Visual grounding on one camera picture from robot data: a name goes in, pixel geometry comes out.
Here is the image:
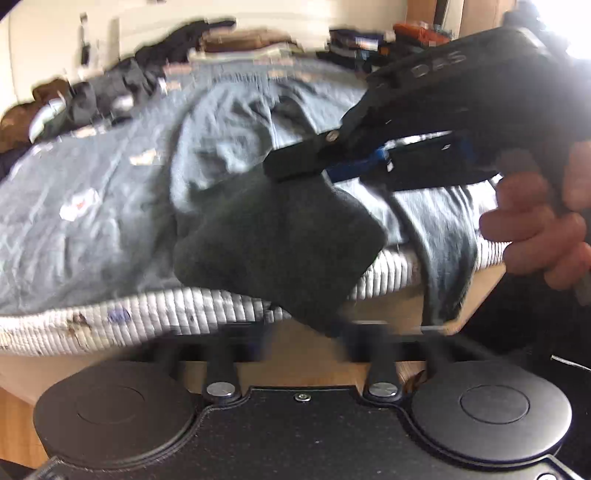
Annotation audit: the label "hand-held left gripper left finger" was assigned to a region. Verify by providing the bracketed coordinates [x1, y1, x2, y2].
[154, 323, 278, 403]

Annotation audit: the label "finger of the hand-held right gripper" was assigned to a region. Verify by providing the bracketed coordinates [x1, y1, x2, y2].
[264, 130, 345, 182]
[325, 133, 474, 182]

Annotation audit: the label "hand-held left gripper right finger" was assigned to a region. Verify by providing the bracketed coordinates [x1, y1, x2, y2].
[332, 320, 446, 403]

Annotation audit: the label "grey sweatpants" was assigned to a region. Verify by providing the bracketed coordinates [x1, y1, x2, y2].
[170, 69, 481, 339]

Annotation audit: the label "stack of folded navy clothes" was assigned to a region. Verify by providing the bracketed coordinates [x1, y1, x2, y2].
[328, 28, 398, 70]

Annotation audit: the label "stack of folded brown clothes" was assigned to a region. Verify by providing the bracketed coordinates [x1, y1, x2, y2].
[189, 30, 333, 63]

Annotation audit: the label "heap of black clothes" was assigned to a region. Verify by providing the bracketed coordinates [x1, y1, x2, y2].
[134, 18, 236, 63]

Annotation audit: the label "pile of dark grey clothes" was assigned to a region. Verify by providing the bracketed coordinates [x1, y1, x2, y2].
[67, 58, 162, 125]

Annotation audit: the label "person's right hand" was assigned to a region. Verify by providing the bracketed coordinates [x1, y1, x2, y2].
[479, 141, 591, 291]

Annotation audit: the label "white mattress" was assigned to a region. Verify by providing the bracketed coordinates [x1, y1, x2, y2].
[0, 240, 509, 356]

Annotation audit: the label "folded orange garment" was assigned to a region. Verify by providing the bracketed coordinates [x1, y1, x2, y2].
[394, 21, 451, 47]

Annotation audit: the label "grey quilted printed bedspread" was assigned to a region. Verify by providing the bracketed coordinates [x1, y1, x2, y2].
[0, 58, 481, 317]

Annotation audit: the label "light blue garment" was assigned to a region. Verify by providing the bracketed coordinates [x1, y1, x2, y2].
[28, 99, 68, 139]

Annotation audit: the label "brown jacket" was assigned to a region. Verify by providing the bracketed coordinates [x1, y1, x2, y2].
[0, 78, 70, 153]

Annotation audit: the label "wooden bed frame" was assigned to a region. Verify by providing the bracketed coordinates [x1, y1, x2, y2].
[0, 265, 509, 402]

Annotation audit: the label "thin white cable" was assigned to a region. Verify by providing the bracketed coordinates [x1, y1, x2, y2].
[550, 354, 591, 371]

